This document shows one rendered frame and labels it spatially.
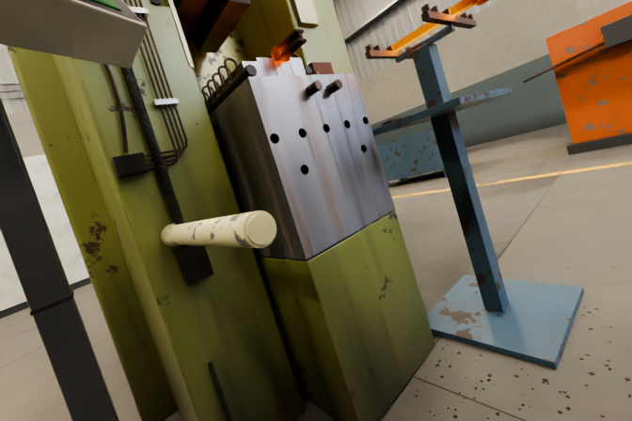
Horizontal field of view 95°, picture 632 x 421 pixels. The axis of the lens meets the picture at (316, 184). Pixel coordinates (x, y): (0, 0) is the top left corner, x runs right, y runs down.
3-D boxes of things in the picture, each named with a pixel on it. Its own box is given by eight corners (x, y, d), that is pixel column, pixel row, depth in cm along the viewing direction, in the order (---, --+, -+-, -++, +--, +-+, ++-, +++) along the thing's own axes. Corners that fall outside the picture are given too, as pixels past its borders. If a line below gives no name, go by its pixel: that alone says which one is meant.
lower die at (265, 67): (308, 83, 85) (300, 54, 85) (249, 85, 72) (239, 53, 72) (246, 126, 118) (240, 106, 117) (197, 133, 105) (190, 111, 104)
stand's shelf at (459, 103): (512, 92, 98) (511, 86, 98) (460, 104, 74) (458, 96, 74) (431, 120, 122) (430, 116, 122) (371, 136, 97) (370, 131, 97)
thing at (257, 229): (286, 241, 36) (273, 201, 36) (249, 259, 33) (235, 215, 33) (188, 241, 70) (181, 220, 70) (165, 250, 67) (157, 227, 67)
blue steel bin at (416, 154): (469, 165, 456) (457, 120, 452) (454, 176, 398) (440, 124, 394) (400, 179, 540) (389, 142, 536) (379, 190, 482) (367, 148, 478)
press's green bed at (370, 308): (436, 345, 95) (396, 210, 92) (364, 442, 70) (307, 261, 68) (325, 312, 138) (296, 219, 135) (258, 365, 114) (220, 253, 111)
